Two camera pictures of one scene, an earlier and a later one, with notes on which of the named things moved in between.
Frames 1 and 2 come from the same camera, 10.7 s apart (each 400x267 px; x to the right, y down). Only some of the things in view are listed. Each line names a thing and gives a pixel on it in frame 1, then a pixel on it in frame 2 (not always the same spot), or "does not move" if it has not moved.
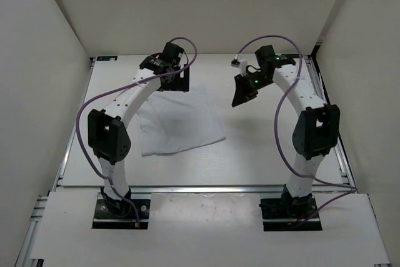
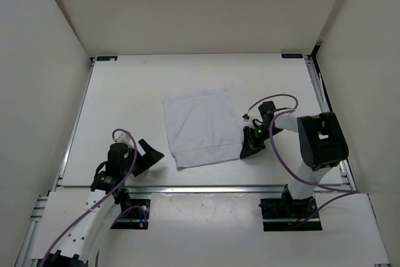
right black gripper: x=242 y=94 -> x=250 y=145
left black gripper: x=180 y=86 -> x=150 y=157
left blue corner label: x=105 y=58 does not move
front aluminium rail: x=205 y=189 does not move
